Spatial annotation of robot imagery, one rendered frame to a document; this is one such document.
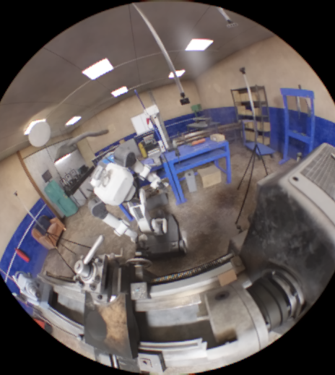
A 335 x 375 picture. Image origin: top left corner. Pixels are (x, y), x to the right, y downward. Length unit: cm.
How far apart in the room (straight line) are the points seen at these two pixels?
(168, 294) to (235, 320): 46
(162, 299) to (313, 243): 63
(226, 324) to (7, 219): 472
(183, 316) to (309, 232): 69
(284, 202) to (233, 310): 22
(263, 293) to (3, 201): 497
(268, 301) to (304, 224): 18
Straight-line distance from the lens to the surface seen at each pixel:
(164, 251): 149
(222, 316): 28
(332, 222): 25
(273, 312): 33
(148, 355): 75
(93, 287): 51
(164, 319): 80
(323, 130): 354
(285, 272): 35
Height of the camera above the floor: 147
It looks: 33 degrees down
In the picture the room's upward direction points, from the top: 22 degrees counter-clockwise
